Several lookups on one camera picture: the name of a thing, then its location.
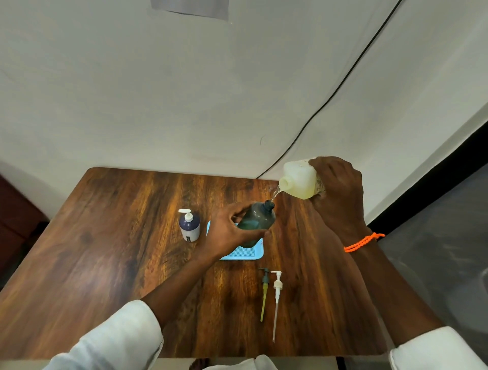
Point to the dark brown cabinet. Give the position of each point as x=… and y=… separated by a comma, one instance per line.
x=17, y=228

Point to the white shirt sleeve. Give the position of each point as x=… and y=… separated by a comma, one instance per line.
x=434, y=352
x=114, y=339

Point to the green pump dispenser head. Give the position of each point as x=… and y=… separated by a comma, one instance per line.
x=264, y=289

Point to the person's right fingers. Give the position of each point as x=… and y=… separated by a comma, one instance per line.
x=324, y=169

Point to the white pump dispenser head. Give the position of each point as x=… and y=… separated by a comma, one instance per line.
x=277, y=290

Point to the person's left thumb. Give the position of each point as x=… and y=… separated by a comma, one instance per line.
x=254, y=233

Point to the person's left hand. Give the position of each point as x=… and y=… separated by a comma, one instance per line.
x=223, y=234

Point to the person's right forearm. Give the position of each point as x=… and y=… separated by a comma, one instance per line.
x=389, y=289

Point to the light blue plastic tray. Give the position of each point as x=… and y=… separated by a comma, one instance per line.
x=248, y=254

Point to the purple pump bottle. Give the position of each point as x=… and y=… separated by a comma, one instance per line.
x=189, y=228

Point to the person's right hand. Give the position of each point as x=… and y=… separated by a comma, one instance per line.
x=341, y=190

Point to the white right shirt sleeve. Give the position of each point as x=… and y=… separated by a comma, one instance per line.
x=434, y=352

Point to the dark green plastic bottle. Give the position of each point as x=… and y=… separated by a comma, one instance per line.
x=260, y=219

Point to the translucent white refill jug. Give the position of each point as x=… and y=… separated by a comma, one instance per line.
x=300, y=179

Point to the white left shirt sleeve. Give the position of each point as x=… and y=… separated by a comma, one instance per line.
x=114, y=339

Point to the person's left forearm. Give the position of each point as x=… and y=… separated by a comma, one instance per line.
x=183, y=284

